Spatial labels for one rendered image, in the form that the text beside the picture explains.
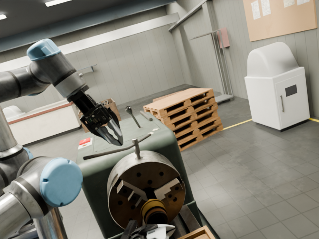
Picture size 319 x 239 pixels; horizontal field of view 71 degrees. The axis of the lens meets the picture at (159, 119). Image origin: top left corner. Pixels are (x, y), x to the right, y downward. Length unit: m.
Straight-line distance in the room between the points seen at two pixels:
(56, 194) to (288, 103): 3.48
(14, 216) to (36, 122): 8.00
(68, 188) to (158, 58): 10.31
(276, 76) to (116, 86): 8.18
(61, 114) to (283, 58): 6.75
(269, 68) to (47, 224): 3.32
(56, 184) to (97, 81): 10.19
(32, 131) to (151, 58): 5.80
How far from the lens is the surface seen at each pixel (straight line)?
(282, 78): 3.65
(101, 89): 10.75
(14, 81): 0.69
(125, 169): 0.87
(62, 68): 0.65
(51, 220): 0.81
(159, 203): 0.84
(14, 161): 1.11
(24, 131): 8.79
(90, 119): 0.65
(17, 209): 0.62
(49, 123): 8.46
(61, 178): 0.61
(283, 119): 3.76
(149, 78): 10.74
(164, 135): 1.04
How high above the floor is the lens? 1.59
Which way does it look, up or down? 15 degrees down
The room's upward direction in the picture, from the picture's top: 17 degrees counter-clockwise
